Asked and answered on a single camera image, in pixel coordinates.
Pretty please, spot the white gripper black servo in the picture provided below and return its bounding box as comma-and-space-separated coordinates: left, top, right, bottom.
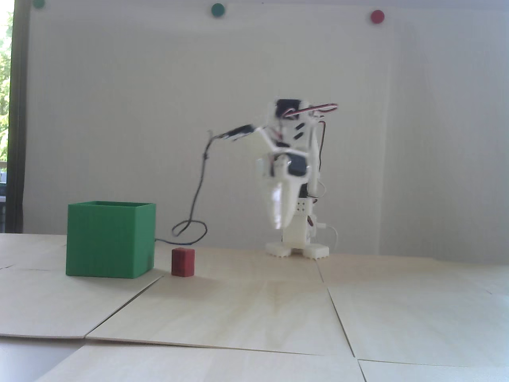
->
256, 151, 311, 230

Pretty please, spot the red block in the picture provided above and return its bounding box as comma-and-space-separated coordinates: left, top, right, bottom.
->
171, 248, 195, 276

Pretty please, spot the green open box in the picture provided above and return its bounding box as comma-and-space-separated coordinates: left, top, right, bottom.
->
66, 201, 156, 279

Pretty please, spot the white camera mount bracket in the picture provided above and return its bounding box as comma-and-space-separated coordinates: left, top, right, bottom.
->
254, 127, 309, 158

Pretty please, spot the white base cable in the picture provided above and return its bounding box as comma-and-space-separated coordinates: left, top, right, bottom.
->
318, 224, 340, 253

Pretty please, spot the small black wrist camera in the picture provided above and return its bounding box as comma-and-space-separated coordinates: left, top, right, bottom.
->
218, 124, 256, 142

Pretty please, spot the thin black camera cable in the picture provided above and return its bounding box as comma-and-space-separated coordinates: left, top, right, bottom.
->
154, 129, 223, 245

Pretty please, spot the dark window frame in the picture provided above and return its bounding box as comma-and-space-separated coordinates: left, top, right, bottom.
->
5, 0, 31, 234

